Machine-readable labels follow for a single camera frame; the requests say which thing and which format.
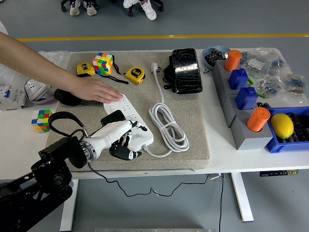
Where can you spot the clear bag of brown resistors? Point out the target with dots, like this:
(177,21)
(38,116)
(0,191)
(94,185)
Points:
(295,84)

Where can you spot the person's hand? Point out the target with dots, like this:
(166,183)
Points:
(99,90)

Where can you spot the clear bag of blue parts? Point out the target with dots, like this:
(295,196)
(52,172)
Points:
(270,87)

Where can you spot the blue bowl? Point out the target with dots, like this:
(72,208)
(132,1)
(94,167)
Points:
(206,52)

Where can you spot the large colourful puzzle cube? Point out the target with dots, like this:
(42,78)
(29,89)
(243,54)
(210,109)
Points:
(103,63)

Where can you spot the yellow tape measure with print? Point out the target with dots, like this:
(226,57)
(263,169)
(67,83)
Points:
(135,75)

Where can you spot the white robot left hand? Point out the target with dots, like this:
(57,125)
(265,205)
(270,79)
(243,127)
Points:
(111,135)

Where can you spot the glossy black case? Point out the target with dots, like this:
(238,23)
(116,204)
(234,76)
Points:
(187,70)

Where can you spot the clear bag with white card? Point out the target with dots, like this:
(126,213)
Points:
(256,64)

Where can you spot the yellow lemon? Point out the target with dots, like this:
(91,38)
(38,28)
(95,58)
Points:
(282,125)

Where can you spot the grey metal bracket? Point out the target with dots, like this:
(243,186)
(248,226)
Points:
(214,177)

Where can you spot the blue storage bin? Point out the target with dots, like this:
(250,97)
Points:
(277,145)

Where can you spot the green peg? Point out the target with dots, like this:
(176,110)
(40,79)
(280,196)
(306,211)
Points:
(250,81)
(262,95)

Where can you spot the blue block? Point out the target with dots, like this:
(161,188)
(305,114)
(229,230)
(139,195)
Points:
(246,97)
(237,78)

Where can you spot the purple band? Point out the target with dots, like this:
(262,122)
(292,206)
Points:
(36,101)

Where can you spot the white table leg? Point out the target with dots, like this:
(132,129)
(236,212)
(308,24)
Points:
(242,198)
(68,210)

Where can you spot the black components in bowl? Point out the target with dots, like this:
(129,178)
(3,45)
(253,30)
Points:
(214,56)

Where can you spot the white circuit breaker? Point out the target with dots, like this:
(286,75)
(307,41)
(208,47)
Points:
(10,97)

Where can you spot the orange cylinder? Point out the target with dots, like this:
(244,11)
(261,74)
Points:
(233,60)
(257,119)

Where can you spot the clear bag of metal parts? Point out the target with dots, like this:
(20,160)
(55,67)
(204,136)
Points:
(56,58)

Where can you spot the small black component piece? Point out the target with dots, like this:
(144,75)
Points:
(263,105)

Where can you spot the small colourful puzzle cube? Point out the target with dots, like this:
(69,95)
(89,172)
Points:
(41,120)

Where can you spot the person's white sneaker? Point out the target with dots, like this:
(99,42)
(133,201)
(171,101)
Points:
(149,10)
(89,8)
(129,3)
(75,8)

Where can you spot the large white socket panel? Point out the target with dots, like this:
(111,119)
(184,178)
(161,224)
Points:
(33,89)

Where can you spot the black plug adapter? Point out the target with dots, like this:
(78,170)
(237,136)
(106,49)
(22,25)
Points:
(113,117)

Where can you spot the black table control panel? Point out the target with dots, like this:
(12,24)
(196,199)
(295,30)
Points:
(277,173)

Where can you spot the black components in bin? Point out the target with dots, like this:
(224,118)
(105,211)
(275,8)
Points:
(301,128)

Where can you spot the black cloth bundle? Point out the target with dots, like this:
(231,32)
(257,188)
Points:
(65,96)

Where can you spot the black chair caster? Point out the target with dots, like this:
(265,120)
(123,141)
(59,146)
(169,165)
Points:
(64,6)
(159,6)
(130,12)

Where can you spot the person's forearm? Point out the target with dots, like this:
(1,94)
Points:
(36,62)

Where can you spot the small yellow tape measure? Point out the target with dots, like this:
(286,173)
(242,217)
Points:
(84,68)

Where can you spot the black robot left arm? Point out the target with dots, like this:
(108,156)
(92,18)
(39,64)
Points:
(53,169)

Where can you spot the grey holder block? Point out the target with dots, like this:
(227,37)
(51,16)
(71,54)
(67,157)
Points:
(224,90)
(218,68)
(229,106)
(251,143)

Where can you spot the small metal clip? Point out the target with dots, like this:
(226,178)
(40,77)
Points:
(206,71)

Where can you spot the white power strip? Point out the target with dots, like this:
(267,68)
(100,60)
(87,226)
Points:
(125,105)

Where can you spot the grey-brown mat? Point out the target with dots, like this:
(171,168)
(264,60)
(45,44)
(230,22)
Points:
(188,116)

